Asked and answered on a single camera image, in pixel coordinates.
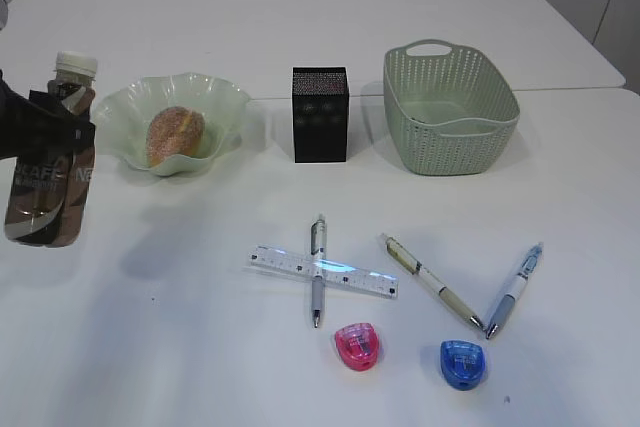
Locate white blue pen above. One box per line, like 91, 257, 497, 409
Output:
485, 242, 544, 340

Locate green woven plastic basket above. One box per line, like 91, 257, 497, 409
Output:
383, 39, 520, 176

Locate sugared bread bun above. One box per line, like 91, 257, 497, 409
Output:
146, 106, 205, 167

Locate brown coffee bottle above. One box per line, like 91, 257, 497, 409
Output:
4, 51, 98, 247

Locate grey grip silver pen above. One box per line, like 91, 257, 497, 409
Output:
310, 214, 327, 328

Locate pink pencil sharpener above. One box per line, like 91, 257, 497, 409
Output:
334, 322, 380, 372

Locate clear plastic ruler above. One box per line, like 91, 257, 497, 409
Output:
248, 246, 399, 299

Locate blue pencil sharpener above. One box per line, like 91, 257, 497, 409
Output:
440, 340, 486, 391

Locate black mesh pen holder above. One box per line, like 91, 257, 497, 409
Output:
291, 67, 350, 163

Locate green wavy glass plate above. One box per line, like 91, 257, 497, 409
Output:
91, 72, 250, 177

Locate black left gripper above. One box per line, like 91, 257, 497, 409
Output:
1, 79, 96, 160

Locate cream barrel pen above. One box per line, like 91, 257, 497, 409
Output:
381, 233, 485, 332

